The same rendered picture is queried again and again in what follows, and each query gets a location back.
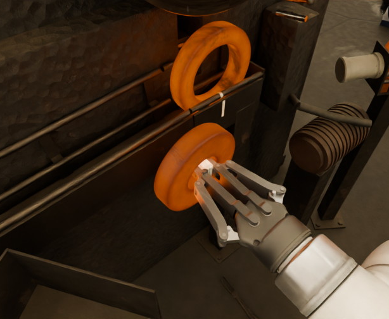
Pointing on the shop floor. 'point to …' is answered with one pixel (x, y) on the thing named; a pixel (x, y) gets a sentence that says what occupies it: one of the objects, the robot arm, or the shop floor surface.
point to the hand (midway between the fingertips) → (194, 159)
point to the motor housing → (318, 157)
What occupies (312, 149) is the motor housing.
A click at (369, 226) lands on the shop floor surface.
